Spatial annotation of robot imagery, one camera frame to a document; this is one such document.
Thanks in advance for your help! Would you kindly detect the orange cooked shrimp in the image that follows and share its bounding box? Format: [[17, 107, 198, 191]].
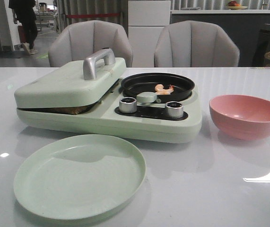
[[155, 84, 170, 95]]

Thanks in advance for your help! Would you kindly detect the breakfast maker hinged lid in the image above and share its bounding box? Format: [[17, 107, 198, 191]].
[[14, 48, 126, 109]]

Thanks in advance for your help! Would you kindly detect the bread slice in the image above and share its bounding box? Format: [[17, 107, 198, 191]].
[[34, 105, 95, 115]]

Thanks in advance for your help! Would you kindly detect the pink bowl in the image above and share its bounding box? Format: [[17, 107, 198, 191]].
[[209, 95, 270, 140]]

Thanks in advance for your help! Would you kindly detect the mint green breakfast maker base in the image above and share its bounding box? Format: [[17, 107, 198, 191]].
[[17, 77, 202, 143]]

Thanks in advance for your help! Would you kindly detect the left silver control knob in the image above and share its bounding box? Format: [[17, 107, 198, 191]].
[[119, 97, 137, 114]]

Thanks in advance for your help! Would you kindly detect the silver control knob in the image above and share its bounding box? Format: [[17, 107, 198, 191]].
[[164, 101, 184, 119], [119, 97, 137, 114]]

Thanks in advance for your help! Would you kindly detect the right silver control knob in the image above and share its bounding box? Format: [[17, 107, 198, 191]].
[[164, 101, 184, 119]]

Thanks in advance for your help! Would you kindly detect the black round frying pan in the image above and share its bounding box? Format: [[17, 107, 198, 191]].
[[121, 72, 195, 104]]

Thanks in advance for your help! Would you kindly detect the mint green round plate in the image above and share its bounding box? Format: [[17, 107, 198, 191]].
[[13, 134, 146, 220]]

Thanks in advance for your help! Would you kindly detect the right grey upholstered chair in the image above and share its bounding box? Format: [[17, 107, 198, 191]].
[[154, 20, 240, 68]]

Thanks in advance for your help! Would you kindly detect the grey upholstered chair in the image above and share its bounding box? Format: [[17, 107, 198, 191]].
[[154, 20, 240, 68], [48, 20, 133, 68]]

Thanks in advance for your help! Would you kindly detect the left grey upholstered chair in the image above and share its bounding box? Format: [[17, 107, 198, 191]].
[[48, 20, 133, 68]]

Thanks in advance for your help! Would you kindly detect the white cabinet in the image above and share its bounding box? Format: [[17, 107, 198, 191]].
[[128, 0, 171, 67]]

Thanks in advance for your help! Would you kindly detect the red barrier tape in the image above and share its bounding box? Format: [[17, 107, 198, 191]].
[[65, 13, 121, 19]]

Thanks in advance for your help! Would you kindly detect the grey counter with white top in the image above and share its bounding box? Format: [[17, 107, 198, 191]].
[[171, 9, 270, 67]]

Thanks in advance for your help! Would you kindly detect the fruit plate on counter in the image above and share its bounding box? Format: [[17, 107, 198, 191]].
[[226, 0, 248, 10]]

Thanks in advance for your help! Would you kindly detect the person walking in background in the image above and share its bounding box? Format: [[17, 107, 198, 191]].
[[9, 0, 38, 55]]

